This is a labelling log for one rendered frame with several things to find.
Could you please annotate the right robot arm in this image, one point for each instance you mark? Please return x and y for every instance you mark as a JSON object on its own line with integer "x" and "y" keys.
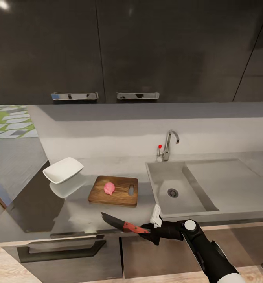
{"x": 209, "y": 255}

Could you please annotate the cabinet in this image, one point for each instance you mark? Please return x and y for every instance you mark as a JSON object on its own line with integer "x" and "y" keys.
{"x": 250, "y": 88}
{"x": 57, "y": 52}

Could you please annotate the cutting board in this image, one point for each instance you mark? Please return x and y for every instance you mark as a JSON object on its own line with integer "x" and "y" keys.
{"x": 121, "y": 194}

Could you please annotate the parer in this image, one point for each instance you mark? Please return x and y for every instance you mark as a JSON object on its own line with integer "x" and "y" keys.
{"x": 125, "y": 224}

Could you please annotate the fixed window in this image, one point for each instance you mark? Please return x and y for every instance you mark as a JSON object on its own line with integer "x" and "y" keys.
{"x": 21, "y": 152}

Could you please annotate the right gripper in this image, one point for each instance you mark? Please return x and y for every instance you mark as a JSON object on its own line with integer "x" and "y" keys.
{"x": 156, "y": 233}

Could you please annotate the vidalia onion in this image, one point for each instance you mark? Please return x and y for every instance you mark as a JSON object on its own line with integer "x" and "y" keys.
{"x": 109, "y": 188}

